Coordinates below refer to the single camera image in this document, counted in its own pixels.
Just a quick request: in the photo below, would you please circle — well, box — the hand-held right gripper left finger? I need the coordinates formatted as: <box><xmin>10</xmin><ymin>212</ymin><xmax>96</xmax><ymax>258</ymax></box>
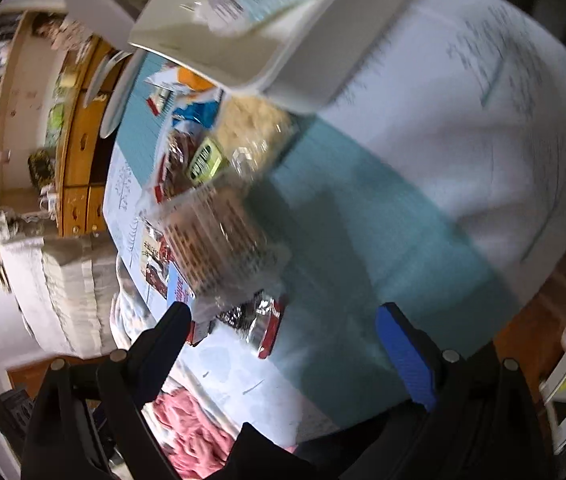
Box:
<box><xmin>22</xmin><ymin>301</ymin><xmax>194</xmax><ymax>480</ymax></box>

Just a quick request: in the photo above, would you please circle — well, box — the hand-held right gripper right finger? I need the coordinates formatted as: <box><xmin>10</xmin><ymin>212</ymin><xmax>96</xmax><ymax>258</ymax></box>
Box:
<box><xmin>375</xmin><ymin>302</ymin><xmax>558</xmax><ymax>480</ymax></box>

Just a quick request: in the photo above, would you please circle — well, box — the beige packet with dark print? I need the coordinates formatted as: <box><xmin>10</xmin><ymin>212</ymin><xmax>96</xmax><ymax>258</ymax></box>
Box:
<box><xmin>140</xmin><ymin>180</ymin><xmax>288</xmax><ymax>311</ymax></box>

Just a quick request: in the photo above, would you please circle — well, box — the green snack packet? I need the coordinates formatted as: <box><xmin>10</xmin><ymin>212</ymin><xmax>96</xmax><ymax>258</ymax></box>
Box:
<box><xmin>187</xmin><ymin>137</ymin><xmax>228</xmax><ymax>186</ymax></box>

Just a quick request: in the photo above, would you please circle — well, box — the clear bag of rice crackers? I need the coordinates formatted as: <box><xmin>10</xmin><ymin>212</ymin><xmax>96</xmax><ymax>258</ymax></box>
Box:
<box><xmin>215</xmin><ymin>95</ymin><xmax>298</xmax><ymax>161</ymax></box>

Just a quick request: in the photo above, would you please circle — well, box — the white and orange stick packet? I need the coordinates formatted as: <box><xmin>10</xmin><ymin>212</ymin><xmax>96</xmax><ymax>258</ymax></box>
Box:
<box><xmin>145</xmin><ymin>66</ymin><xmax>221</xmax><ymax>92</ymax></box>

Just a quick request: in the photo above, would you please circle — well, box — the white plastic bin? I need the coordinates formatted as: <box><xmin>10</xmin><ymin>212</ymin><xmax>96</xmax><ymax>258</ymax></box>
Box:
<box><xmin>128</xmin><ymin>0</ymin><xmax>431</xmax><ymax>113</ymax></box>

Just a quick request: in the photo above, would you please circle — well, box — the red and blue printed packet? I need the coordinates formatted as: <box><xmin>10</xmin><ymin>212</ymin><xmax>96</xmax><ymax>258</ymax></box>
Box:
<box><xmin>140</xmin><ymin>225</ymin><xmax>196</xmax><ymax>306</ymax></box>

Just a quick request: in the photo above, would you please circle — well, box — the red and silver snack packet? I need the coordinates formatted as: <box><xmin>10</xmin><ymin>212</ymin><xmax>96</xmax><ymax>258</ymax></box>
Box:
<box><xmin>188</xmin><ymin>292</ymin><xmax>288</xmax><ymax>361</ymax></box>

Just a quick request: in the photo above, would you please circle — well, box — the pink fleece blanket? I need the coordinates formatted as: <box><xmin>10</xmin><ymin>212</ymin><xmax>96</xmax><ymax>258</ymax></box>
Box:
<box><xmin>150</xmin><ymin>387</ymin><xmax>294</xmax><ymax>480</ymax></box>

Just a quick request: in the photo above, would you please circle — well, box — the white folded quilt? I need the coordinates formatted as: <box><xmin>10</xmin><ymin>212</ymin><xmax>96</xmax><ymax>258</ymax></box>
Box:
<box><xmin>0</xmin><ymin>235</ymin><xmax>128</xmax><ymax>361</ymax></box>

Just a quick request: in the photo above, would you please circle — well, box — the teal and white printed tablecloth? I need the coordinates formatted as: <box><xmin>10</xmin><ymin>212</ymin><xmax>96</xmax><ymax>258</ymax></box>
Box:
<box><xmin>103</xmin><ymin>0</ymin><xmax>566</xmax><ymax>441</ymax></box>

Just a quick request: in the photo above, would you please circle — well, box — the wooden cabinet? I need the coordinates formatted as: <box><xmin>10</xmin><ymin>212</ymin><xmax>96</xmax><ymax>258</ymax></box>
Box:
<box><xmin>55</xmin><ymin>35</ymin><xmax>134</xmax><ymax>238</ymax></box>

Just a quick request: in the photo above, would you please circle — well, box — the red and brown nut packet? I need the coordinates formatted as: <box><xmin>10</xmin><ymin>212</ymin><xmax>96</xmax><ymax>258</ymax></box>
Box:
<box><xmin>143</xmin><ymin>127</ymin><xmax>208</xmax><ymax>206</ymax></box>

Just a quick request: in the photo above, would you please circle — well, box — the black crate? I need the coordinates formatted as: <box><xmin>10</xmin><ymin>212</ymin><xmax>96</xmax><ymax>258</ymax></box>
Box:
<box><xmin>0</xmin><ymin>385</ymin><xmax>36</xmax><ymax>441</ymax></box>

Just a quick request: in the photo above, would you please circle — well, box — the small red and white packet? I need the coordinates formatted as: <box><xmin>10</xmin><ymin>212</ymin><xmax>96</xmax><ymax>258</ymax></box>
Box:
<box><xmin>144</xmin><ymin>85</ymin><xmax>178</xmax><ymax>117</ymax></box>

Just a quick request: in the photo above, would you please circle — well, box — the bookshelf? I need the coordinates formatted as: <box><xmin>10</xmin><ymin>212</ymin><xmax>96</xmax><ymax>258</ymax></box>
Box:
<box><xmin>0</xmin><ymin>10</ymin><xmax>68</xmax><ymax>226</ymax></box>

